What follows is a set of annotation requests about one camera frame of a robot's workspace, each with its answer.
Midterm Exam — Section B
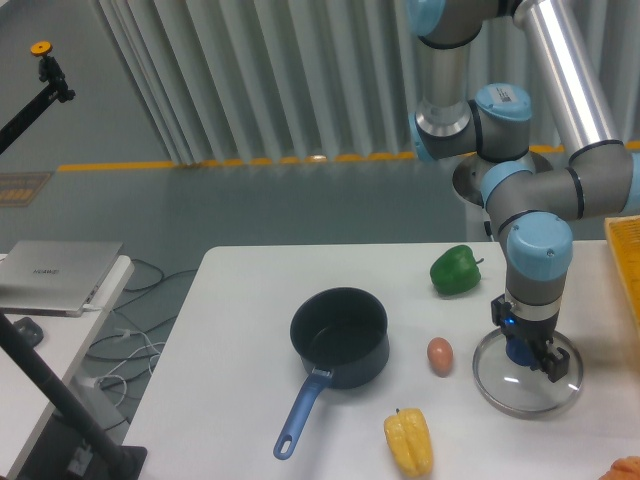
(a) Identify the white pleated curtain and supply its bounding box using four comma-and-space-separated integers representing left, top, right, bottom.
89, 0, 601, 167

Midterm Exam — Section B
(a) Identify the black diagonal stand pole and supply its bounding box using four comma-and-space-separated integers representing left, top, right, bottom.
1, 314, 148, 479

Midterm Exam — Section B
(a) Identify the silver laptop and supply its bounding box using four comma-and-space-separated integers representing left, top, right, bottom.
1, 240, 122, 317

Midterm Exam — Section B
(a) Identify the yellow plastic basket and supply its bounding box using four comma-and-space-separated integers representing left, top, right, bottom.
604, 215, 640, 328

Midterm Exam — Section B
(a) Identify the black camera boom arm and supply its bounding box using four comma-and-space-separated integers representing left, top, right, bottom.
1, 40, 76, 153

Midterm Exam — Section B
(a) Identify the black floor cable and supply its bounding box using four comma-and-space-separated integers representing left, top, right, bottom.
82, 257, 200, 431

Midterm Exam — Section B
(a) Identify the orange object at corner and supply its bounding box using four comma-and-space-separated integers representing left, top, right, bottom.
599, 456, 640, 480

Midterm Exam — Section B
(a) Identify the glass lid blue knob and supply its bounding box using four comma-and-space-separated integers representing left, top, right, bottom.
472, 329, 584, 419

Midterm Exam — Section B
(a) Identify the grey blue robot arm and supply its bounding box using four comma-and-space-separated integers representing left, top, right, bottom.
406, 1, 639, 381

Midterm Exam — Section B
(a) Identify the dark pot blue handle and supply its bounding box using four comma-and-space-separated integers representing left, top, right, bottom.
273, 287, 390, 460

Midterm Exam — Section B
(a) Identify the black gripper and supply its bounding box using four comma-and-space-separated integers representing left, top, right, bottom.
491, 295, 570, 383

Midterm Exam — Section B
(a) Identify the white side desk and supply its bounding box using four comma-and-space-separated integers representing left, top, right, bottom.
1, 255, 146, 479

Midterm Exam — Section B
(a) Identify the brown egg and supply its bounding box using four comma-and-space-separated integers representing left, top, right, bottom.
427, 337, 454, 377

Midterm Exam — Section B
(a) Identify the white charger cable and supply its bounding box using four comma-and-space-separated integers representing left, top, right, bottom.
94, 327, 166, 409

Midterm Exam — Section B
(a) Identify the black clamp on desk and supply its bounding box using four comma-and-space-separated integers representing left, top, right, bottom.
13, 317, 44, 348

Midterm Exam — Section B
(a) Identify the yellow bell pepper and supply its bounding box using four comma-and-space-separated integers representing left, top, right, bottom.
384, 408, 434, 478

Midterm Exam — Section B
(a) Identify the green bell pepper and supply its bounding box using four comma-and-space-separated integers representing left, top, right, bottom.
429, 245, 484, 296

